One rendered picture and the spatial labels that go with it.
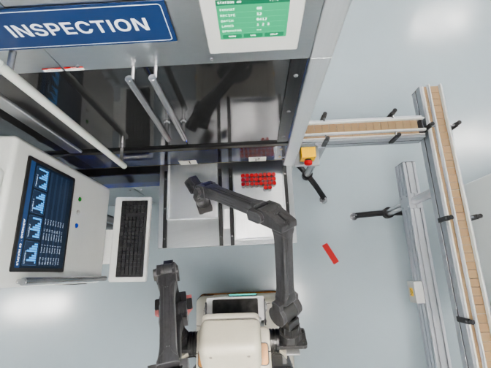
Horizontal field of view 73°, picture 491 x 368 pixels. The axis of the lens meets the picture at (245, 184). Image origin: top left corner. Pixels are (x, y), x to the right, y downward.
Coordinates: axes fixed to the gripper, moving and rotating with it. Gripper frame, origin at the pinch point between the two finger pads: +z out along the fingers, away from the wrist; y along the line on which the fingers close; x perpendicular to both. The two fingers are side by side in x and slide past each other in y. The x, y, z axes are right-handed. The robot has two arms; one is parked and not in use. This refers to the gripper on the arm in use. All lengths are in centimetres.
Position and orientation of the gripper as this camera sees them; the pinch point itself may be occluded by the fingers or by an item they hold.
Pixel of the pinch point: (205, 207)
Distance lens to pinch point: 166.8
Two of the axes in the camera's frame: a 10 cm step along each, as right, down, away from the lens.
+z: 0.3, 3.2, 9.5
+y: -3.1, -9.0, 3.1
